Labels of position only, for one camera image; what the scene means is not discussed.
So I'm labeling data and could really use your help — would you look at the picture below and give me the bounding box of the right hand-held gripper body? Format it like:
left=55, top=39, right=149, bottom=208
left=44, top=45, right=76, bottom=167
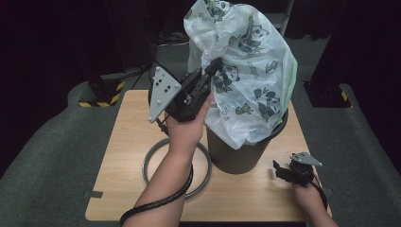
left=288, top=151, right=324, bottom=187

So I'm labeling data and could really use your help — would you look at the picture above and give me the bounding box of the person's left hand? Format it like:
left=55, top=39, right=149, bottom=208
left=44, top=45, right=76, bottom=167
left=166, top=93, right=215, bottom=155

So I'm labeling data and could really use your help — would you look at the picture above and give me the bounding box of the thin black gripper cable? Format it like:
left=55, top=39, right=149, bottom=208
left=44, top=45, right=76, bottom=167
left=310, top=173, right=329, bottom=211

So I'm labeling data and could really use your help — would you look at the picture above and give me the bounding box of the black floor cable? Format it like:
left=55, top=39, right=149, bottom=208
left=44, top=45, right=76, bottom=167
left=131, top=59, right=166, bottom=91

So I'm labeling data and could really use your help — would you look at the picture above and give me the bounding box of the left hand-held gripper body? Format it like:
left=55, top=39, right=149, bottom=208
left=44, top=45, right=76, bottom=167
left=147, top=65, right=203, bottom=124

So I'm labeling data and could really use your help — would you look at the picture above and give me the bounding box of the white panda print bag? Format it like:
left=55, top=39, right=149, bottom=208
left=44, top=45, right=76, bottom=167
left=183, top=0, right=299, bottom=150

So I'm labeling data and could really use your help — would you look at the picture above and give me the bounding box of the dark grey waste bin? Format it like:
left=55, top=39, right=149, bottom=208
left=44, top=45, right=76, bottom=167
left=206, top=108, right=289, bottom=175

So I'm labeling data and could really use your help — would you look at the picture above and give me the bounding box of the person's right hand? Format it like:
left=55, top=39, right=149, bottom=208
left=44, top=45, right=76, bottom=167
left=292, top=182, right=329, bottom=218

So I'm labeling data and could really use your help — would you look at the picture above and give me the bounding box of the bundle of floor cables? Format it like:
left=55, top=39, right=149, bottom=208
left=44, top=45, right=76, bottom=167
left=157, top=30, right=191, bottom=49

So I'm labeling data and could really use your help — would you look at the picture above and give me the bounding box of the grey plastic bin ring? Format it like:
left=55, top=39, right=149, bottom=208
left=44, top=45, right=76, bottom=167
left=142, top=137, right=213, bottom=201

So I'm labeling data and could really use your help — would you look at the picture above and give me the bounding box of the black yellow striped base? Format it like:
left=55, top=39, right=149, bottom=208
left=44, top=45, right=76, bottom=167
left=303, top=80, right=353, bottom=109
left=78, top=75, right=126, bottom=109

